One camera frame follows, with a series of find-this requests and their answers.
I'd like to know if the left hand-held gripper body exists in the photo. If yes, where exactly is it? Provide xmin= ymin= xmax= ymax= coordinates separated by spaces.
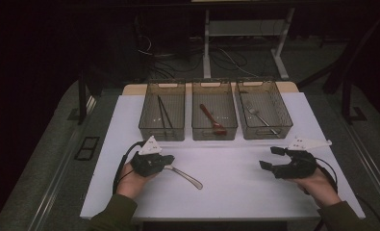
xmin=130 ymin=135 xmax=166 ymax=178

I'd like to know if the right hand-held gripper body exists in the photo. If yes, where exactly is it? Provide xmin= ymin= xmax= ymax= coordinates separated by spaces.
xmin=271 ymin=136 xmax=333 ymax=180

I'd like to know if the metal fork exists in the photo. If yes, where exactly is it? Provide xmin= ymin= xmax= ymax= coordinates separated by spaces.
xmin=163 ymin=164 xmax=204 ymax=191
xmin=245 ymin=104 xmax=282 ymax=139

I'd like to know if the clear brown plastic bin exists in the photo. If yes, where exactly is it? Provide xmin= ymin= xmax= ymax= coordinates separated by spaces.
xmin=190 ymin=80 xmax=239 ymax=141
xmin=138 ymin=80 xmax=187 ymax=142
xmin=234 ymin=79 xmax=294 ymax=141

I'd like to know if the red-brown wooden spoon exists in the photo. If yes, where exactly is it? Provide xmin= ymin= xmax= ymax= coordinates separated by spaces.
xmin=199 ymin=103 xmax=228 ymax=136

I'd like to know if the person's left hand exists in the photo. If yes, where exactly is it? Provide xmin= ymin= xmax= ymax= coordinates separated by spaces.
xmin=115 ymin=162 xmax=157 ymax=200

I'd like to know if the person's right hand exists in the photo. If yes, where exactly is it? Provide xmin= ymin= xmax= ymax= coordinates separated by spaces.
xmin=288 ymin=167 xmax=342 ymax=209

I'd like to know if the white table mat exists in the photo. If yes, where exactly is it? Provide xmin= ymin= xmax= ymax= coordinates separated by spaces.
xmin=80 ymin=91 xmax=367 ymax=221

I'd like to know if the black metal stand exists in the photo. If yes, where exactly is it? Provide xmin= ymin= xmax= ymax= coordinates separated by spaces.
xmin=66 ymin=70 xmax=97 ymax=126
xmin=340 ymin=75 xmax=368 ymax=125

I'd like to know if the white metal stand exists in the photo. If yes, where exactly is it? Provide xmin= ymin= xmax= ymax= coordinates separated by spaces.
xmin=202 ymin=8 xmax=296 ymax=81

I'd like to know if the left hand-held gripper cable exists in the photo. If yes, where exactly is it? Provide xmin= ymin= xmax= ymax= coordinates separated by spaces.
xmin=113 ymin=141 xmax=147 ymax=195

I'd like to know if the hand-held gripper cable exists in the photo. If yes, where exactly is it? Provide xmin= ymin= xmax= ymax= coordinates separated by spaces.
xmin=315 ymin=157 xmax=339 ymax=194
xmin=113 ymin=141 xmax=147 ymax=195

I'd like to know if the right hand-held gripper cable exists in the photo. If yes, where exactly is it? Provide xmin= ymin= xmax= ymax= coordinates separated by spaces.
xmin=315 ymin=157 xmax=339 ymax=194

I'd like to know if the aluminium frame rail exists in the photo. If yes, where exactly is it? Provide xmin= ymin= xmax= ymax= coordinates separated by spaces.
xmin=335 ymin=105 xmax=380 ymax=210
xmin=27 ymin=95 xmax=97 ymax=231

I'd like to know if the thin black cable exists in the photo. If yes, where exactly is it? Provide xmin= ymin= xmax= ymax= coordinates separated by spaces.
xmin=355 ymin=193 xmax=380 ymax=231

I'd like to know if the tangle of black cables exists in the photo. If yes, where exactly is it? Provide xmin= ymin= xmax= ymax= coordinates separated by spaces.
xmin=134 ymin=32 xmax=253 ymax=81

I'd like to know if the thin white cable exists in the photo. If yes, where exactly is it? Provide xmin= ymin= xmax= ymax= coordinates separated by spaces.
xmin=218 ymin=47 xmax=259 ymax=78

